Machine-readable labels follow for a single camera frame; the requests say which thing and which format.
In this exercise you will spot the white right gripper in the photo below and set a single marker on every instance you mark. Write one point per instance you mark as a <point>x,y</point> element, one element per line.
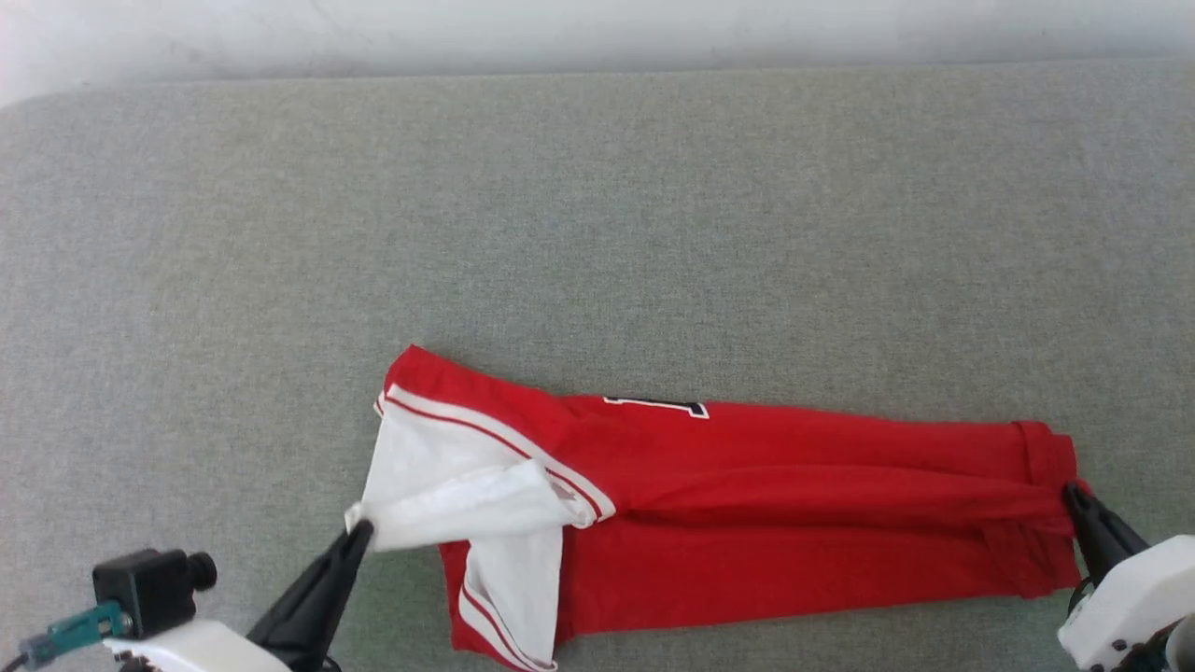
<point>1139,597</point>

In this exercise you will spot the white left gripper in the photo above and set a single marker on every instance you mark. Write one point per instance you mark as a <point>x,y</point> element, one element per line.
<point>196,649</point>

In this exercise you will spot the red and white jersey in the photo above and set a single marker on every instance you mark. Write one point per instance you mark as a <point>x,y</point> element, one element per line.
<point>794,504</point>

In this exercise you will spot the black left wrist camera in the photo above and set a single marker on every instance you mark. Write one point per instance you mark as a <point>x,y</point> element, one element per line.
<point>149,583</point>

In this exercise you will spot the teal camera connector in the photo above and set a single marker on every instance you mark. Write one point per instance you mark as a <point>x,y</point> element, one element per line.
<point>79,630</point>

